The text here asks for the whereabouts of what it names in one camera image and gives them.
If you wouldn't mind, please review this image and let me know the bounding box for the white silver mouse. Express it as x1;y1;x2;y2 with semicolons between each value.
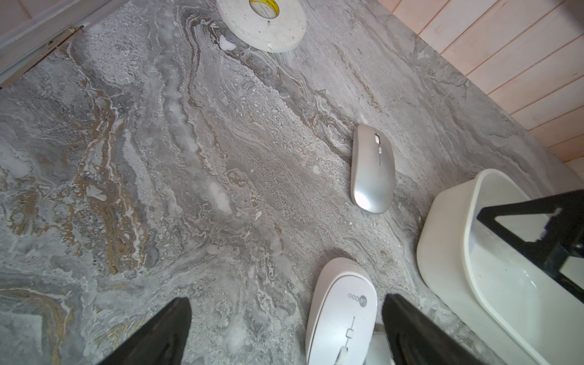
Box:
305;258;377;364

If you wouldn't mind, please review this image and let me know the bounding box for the white plastic storage box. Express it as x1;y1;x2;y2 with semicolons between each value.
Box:
417;169;583;364

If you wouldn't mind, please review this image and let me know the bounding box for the silver computer mouse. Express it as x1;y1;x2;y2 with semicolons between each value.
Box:
350;124;396;214

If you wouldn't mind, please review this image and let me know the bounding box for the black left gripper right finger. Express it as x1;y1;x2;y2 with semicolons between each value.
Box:
382;294;481;365

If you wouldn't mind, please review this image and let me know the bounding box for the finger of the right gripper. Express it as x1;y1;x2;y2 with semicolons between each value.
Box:
477;189;583;301

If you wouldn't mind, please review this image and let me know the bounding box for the white tape roll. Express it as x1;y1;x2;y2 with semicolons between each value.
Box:
216;0;307;53

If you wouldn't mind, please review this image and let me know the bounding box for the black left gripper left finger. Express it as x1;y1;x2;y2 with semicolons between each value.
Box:
100;297;192;365

